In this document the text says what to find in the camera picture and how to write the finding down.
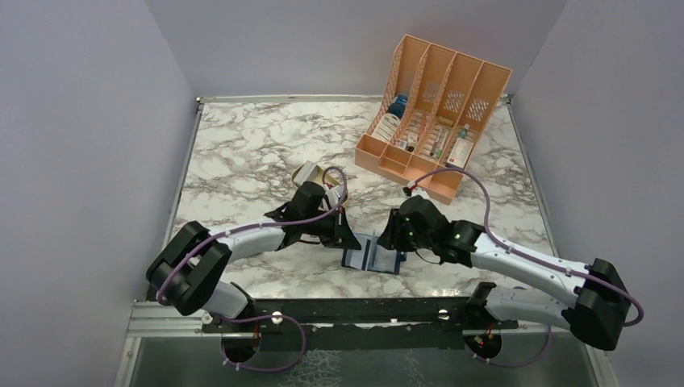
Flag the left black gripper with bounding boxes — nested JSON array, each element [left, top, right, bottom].
[[302, 206, 361, 251]]

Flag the blue leather card holder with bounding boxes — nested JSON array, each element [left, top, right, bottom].
[[341, 233, 407, 275]]

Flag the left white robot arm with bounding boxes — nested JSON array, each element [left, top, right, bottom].
[[145, 181, 361, 331]]

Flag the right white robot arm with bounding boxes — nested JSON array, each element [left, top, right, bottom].
[[378, 197, 634, 351]]

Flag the credit cards in tray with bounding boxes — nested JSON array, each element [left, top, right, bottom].
[[292, 161, 323, 187]]

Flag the tan oval tray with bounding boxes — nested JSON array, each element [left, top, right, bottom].
[[290, 161, 348, 210]]

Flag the small items in organizer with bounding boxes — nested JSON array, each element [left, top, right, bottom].
[[393, 131, 419, 152]]

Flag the white red box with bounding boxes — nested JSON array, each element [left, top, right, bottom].
[[445, 137, 473, 168]]

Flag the blue round container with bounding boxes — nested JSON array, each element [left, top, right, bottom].
[[387, 94, 408, 119]]

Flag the orange desk organizer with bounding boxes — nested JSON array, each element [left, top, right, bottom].
[[355, 35, 511, 204]]

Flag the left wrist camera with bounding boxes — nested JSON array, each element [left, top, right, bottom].
[[323, 185, 345, 210]]

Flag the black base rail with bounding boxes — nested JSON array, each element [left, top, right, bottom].
[[202, 297, 519, 351]]

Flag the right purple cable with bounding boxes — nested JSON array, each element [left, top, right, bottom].
[[403, 166, 645, 328]]

